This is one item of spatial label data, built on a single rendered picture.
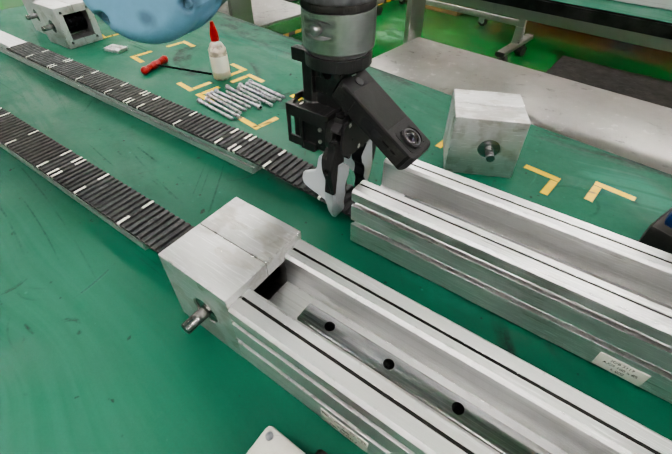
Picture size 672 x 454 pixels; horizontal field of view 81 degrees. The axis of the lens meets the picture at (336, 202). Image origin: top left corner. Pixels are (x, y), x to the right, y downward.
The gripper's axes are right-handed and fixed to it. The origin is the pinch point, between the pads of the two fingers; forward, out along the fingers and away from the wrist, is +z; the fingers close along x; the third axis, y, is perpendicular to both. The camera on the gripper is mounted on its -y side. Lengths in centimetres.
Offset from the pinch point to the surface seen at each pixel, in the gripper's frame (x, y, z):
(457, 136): -16.0, -7.7, -4.5
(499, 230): -2.2, -18.7, -3.2
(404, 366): 18.5, -17.5, -3.9
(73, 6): -13, 90, -7
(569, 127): -153, -18, 58
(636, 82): -280, -40, 79
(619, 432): 15.7, -31.6, -6.6
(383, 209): 5.1, -7.5, -6.0
